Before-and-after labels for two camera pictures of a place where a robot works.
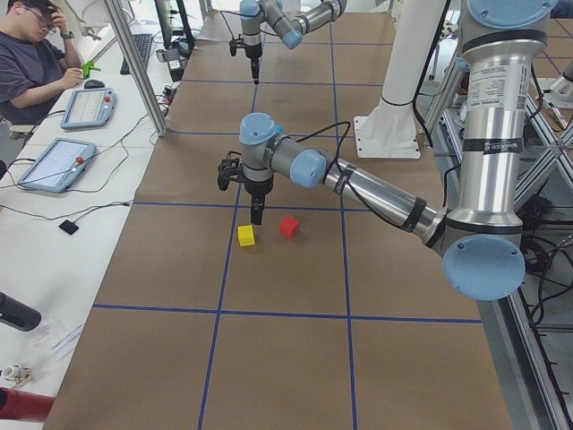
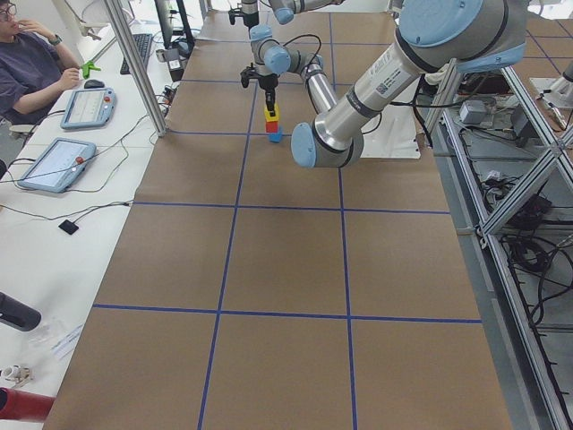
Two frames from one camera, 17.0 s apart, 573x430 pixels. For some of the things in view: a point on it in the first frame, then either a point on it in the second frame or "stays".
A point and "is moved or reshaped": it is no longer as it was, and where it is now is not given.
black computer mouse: [93, 84] stays
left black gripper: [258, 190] → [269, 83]
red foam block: [289, 227] is moved or reshaped
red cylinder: [24, 406] stays
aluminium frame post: [115, 12] stays
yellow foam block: [245, 236] → [267, 113]
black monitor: [175, 26] stays
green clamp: [87, 67] stays
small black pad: [69, 227] stays
